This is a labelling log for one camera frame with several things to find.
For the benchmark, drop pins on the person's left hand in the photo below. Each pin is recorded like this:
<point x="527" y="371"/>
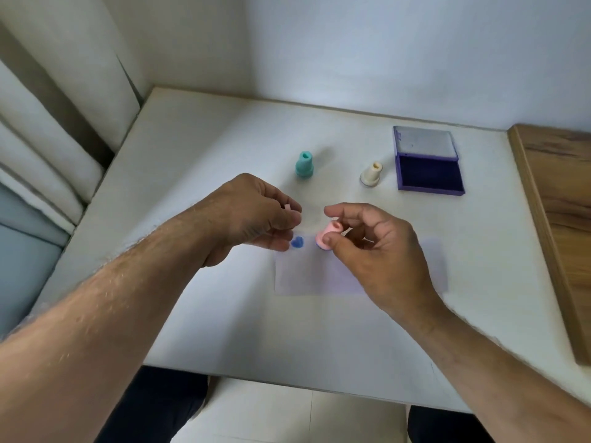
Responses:
<point x="235" y="212"/>

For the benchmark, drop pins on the person's right hand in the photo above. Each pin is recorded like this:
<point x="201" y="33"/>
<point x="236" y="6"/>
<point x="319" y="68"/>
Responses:
<point x="392" y="267"/>

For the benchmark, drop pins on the person's left fingers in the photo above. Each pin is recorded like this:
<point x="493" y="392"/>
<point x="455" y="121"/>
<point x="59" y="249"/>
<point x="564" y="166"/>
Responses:
<point x="277" y="219"/>

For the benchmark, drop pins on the person's right thumb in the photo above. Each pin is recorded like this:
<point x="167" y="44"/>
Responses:
<point x="345" y="254"/>

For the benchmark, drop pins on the pink stamp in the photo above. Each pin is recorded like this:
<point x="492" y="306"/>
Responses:
<point x="324" y="237"/>

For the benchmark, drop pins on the person's right forearm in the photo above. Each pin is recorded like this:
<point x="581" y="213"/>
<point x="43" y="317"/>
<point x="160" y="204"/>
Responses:
<point x="498" y="378"/>

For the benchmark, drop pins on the person's left forearm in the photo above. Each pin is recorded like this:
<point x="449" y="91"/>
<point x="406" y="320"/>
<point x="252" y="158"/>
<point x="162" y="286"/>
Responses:
<point x="101" y="327"/>

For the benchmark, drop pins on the white paper sheet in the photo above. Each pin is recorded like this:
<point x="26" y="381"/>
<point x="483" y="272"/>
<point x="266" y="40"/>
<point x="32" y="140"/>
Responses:
<point x="307" y="276"/>

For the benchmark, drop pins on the teal stamp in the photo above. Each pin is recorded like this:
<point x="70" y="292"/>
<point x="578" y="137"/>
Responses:
<point x="304" y="165"/>

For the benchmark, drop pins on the cream stamp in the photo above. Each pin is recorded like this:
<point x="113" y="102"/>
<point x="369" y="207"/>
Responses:
<point x="371" y="175"/>

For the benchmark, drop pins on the purple ink pad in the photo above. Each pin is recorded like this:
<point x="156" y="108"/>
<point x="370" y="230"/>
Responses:
<point x="429" y="172"/>

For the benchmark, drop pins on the person's right leg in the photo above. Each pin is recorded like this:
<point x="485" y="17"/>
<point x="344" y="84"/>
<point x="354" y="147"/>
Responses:
<point x="445" y="426"/>

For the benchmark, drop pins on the person's leg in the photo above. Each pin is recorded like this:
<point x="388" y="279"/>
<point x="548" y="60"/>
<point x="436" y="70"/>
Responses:
<point x="445" y="426"/>
<point x="154" y="405"/>

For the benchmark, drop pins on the wooden board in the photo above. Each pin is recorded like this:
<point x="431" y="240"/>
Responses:
<point x="561" y="212"/>

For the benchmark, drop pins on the person's left leg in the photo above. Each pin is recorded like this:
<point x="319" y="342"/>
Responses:
<point x="154" y="405"/>

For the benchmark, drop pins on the white curtain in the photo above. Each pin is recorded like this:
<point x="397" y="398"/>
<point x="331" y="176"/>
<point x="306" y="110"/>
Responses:
<point x="55" y="110"/>

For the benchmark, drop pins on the grey blue sofa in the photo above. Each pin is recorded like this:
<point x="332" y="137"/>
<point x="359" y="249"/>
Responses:
<point x="23" y="267"/>

